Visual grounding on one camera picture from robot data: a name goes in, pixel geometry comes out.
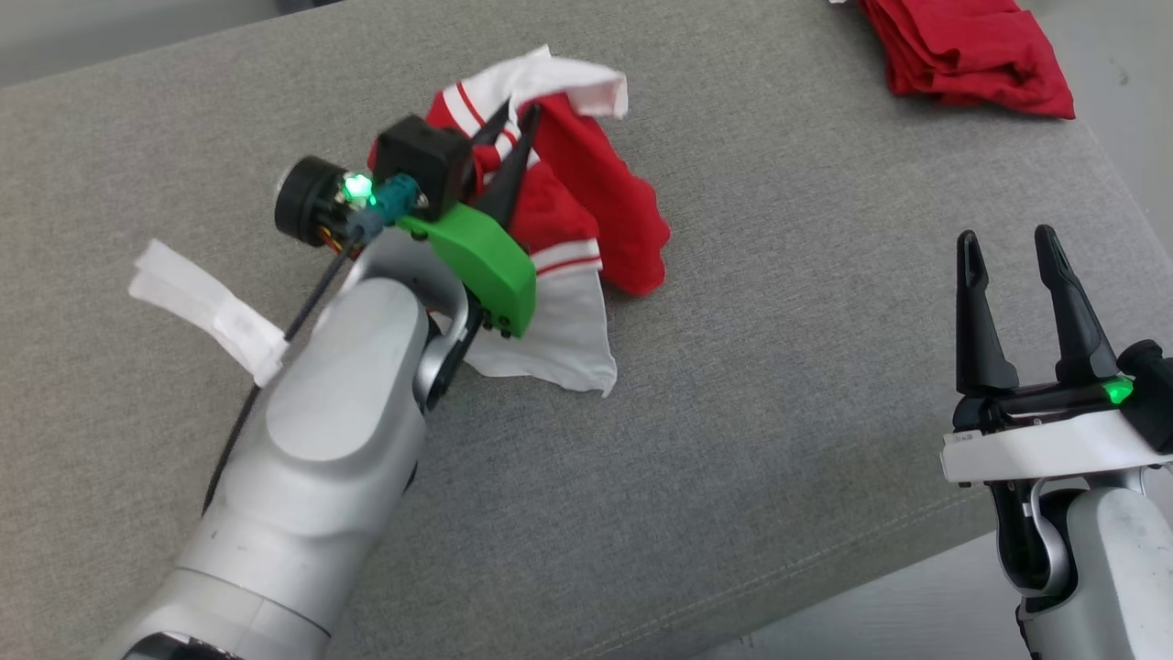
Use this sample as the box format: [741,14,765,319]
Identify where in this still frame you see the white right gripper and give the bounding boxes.
[941,225,1165,485]

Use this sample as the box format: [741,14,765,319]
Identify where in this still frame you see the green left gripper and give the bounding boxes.
[275,96,543,338]

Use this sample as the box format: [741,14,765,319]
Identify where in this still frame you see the red shorts with white bands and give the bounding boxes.
[857,0,1076,120]

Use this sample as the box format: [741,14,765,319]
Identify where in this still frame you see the left cable with teal connector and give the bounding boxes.
[202,177,427,514]

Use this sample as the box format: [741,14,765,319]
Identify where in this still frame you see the white tape label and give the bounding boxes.
[128,238,290,388]

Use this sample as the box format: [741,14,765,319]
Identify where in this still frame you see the grey fabric sofa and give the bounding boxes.
[0,0,1173,660]

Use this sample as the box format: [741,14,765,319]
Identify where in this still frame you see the red jersey with striped trim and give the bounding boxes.
[367,46,672,397]

